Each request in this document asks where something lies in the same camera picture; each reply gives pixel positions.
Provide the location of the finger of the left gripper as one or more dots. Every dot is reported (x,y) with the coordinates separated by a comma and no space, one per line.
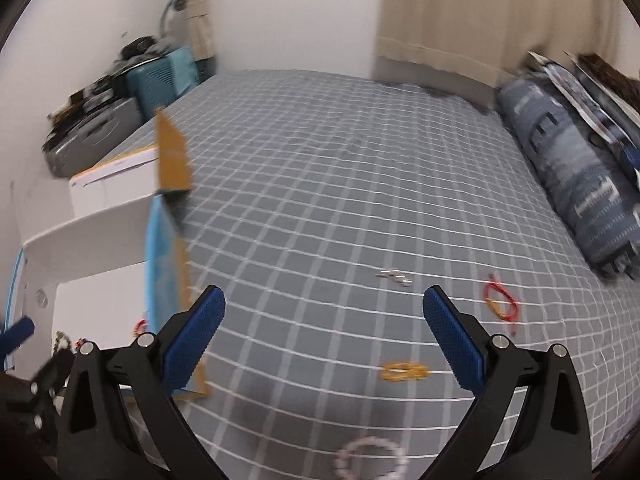
(14,336)
(52,377)

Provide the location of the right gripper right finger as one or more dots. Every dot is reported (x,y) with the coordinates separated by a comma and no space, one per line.
(550,439)

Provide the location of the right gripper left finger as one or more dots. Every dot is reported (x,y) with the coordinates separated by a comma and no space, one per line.
(95,436)

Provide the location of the blue yellow cardboard box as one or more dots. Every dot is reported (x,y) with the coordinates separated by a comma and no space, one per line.
(102,257)

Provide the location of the grey hard case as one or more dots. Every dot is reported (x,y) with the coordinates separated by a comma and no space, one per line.
(73,149)

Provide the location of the grey checked bed sheet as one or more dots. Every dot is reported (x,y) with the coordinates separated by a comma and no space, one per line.
(323,206)

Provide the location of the teal suitcase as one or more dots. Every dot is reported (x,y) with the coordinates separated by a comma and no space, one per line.
(160,82)

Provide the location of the patterned pillow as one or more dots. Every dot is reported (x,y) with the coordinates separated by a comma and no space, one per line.
(613,124)

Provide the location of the blue desk lamp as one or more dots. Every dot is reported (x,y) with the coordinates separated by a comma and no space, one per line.
(175,6)

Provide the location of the tied beige curtain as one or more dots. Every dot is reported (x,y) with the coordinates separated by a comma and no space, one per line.
(200,29)

